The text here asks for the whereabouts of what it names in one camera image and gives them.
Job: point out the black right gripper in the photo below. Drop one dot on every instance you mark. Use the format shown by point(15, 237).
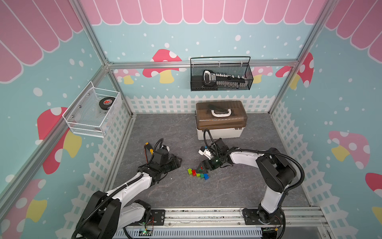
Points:
point(204, 167)

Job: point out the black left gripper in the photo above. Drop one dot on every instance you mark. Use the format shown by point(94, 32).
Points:
point(174, 162)

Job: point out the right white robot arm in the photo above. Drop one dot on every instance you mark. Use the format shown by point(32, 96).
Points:
point(280, 172)

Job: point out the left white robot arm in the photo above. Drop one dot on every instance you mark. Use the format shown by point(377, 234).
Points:
point(108, 212)

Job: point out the yellow black screwdriver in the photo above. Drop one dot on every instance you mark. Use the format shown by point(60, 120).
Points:
point(149, 147)

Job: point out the white storage box base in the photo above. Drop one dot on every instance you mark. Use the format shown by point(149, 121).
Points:
point(220, 131)

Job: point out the brown translucent box lid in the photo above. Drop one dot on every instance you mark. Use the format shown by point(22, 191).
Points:
point(220, 115)

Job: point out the socket wrench bit set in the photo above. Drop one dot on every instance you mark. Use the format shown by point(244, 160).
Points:
point(224, 81)

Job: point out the black tape roll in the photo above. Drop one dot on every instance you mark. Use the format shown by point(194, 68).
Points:
point(106, 103)

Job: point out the black wire wall basket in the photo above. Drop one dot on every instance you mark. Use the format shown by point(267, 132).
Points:
point(228, 73)

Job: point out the white wire wall basket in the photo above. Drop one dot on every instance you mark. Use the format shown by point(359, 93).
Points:
point(85, 117)

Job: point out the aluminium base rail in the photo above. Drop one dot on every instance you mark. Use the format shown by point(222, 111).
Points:
point(209, 217)

